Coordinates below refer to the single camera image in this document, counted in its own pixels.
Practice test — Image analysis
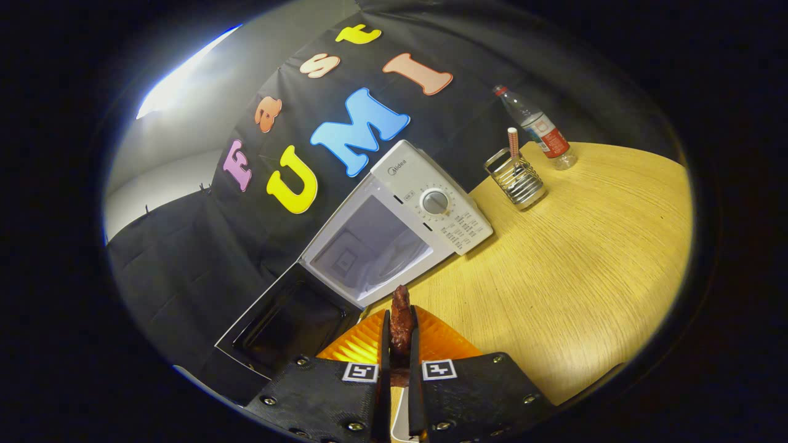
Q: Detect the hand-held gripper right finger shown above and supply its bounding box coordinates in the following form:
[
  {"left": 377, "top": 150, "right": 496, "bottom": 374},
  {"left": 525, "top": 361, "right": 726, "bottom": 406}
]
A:
[{"left": 408, "top": 306, "right": 558, "bottom": 443}]

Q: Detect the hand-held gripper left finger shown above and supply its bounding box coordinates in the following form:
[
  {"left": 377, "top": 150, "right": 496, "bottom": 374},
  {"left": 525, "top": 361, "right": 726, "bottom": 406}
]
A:
[{"left": 243, "top": 308, "right": 392, "bottom": 443}]

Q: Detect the reddish brown meat strip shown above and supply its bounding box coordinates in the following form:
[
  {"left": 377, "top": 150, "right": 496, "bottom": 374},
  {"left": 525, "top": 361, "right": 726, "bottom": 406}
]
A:
[{"left": 390, "top": 284, "right": 413, "bottom": 387}]

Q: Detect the white toaster oven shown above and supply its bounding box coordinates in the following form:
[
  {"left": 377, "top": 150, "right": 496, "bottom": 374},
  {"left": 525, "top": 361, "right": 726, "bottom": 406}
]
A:
[{"left": 214, "top": 140, "right": 495, "bottom": 380}]

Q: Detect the small white ribbed dish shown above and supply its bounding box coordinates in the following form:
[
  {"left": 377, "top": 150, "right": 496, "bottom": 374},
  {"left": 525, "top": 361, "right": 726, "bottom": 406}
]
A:
[{"left": 390, "top": 386, "right": 420, "bottom": 442}]

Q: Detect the black backdrop cloth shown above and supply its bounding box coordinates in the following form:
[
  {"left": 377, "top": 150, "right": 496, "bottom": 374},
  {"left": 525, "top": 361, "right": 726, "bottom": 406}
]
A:
[{"left": 105, "top": 0, "right": 678, "bottom": 407}]

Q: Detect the clear bottle with red label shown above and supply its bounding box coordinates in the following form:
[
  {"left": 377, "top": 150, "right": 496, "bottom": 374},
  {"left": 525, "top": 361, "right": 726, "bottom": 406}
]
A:
[{"left": 492, "top": 85, "right": 578, "bottom": 170}]

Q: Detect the ceiling light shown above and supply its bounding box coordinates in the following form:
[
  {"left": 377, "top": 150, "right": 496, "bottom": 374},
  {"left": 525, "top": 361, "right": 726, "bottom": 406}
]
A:
[{"left": 135, "top": 25, "right": 244, "bottom": 121}]

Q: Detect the metal wire holder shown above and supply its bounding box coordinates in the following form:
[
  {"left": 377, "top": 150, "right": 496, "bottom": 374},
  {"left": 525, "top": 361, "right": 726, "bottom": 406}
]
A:
[{"left": 484, "top": 148, "right": 548, "bottom": 211}]

